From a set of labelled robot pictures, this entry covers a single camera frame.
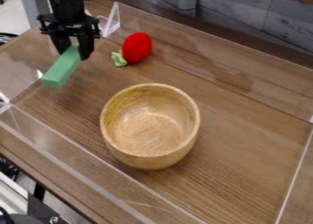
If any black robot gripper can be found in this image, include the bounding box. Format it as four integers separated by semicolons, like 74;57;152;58
36;0;100;60

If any green rectangular stick block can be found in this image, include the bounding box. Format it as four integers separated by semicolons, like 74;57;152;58
40;46;80;89

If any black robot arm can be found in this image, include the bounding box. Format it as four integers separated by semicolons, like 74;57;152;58
36;0;100;60

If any light wooden bowl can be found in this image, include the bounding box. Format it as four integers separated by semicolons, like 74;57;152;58
99;83;200;170

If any red plush strawberry toy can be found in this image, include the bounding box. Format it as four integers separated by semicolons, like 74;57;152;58
111;32;152;68

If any grey table leg post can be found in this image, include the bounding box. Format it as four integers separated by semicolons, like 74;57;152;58
21;0;49;27

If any clear acrylic tray wall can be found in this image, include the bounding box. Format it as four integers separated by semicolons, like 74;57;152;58
0;5;313;224

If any black clamp with cable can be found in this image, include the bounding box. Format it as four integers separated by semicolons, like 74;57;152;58
0;194;69;224

